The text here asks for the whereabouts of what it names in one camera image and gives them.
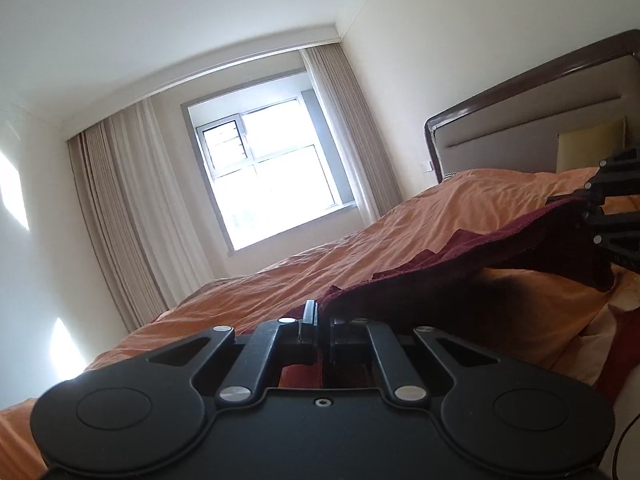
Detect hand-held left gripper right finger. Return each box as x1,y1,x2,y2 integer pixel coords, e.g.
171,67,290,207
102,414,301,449
324,316,507,405

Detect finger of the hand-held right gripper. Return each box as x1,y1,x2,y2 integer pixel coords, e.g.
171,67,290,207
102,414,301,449
580,209,640,274
575,147,640,207

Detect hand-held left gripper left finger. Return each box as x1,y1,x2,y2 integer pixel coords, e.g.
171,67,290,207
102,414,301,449
140,300,319,408

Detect maroon knit sweater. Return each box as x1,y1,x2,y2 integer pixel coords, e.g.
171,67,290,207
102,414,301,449
320,194,619,361

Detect pale yellow pillow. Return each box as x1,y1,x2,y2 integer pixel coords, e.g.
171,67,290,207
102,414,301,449
556,117,627,174

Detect orange duvet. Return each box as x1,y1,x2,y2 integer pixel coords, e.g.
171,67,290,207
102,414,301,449
0,167,640,480

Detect window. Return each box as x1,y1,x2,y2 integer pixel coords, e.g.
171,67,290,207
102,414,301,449
180,67,362,257

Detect white sheer curtain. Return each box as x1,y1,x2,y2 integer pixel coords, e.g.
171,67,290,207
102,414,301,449
300,51,381,226
107,97,217,307

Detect beige curtain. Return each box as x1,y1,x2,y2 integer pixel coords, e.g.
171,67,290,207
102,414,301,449
311,42,407,221
67,110,171,334

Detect padded headboard with wooden frame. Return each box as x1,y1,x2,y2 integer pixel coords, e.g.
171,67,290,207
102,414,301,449
423,29,640,187

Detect black cable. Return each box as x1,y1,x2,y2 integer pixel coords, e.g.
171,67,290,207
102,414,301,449
611,407,640,480

